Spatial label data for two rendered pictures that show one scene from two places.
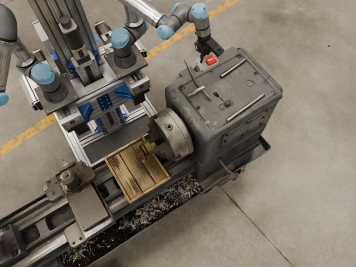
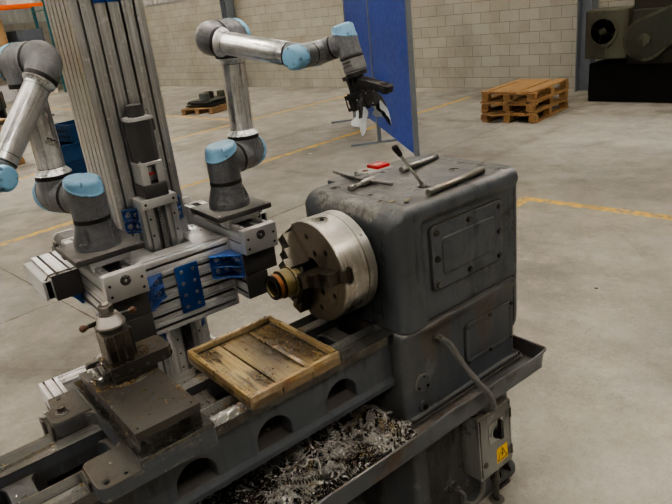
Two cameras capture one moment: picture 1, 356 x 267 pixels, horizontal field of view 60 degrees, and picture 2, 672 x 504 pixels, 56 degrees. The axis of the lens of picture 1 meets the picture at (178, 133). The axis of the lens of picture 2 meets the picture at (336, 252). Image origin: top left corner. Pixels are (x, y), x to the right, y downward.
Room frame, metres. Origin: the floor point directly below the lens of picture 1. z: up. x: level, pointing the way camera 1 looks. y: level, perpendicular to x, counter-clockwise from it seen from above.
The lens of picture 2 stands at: (-0.93, 0.23, 1.81)
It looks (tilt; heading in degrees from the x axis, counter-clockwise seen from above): 21 degrees down; 353
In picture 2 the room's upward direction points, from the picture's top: 7 degrees counter-clockwise
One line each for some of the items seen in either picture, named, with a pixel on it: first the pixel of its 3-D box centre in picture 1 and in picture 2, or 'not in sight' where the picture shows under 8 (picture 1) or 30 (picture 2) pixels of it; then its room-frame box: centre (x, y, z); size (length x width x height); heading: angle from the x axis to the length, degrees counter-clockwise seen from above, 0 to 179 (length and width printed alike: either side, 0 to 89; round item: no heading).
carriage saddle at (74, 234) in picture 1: (77, 202); (122, 419); (0.48, 0.64, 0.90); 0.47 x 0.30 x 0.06; 30
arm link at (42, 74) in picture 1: (44, 77); (84, 195); (1.12, 0.76, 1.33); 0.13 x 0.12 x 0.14; 50
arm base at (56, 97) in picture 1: (53, 88); (95, 230); (1.12, 0.76, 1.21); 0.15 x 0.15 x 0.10
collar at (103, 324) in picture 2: (66, 176); (108, 319); (0.57, 0.64, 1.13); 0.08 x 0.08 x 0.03
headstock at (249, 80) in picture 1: (220, 104); (413, 232); (1.04, -0.29, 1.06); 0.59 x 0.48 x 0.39; 120
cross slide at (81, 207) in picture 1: (80, 194); (133, 391); (0.52, 0.61, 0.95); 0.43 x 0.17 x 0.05; 30
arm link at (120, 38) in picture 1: (121, 41); (223, 160); (1.36, 0.32, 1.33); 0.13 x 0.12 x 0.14; 141
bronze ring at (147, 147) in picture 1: (148, 148); (285, 282); (0.74, 0.18, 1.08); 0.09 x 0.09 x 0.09; 30
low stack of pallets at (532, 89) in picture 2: not in sight; (525, 99); (8.01, -3.92, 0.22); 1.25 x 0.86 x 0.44; 130
